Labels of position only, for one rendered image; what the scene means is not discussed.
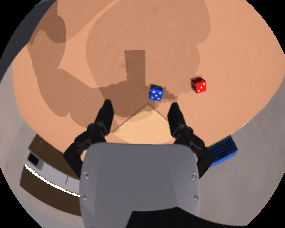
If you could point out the red die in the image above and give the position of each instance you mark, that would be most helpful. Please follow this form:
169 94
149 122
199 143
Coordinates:
198 85

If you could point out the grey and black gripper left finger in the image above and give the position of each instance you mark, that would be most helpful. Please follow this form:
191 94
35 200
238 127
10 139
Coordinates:
95 133

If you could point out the tan mat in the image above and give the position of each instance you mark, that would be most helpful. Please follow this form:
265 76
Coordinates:
147 126

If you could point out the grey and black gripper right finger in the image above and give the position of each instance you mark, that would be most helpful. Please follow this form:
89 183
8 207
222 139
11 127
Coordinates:
184 135

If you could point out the blue die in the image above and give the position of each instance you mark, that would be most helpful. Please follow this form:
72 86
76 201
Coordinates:
155 92

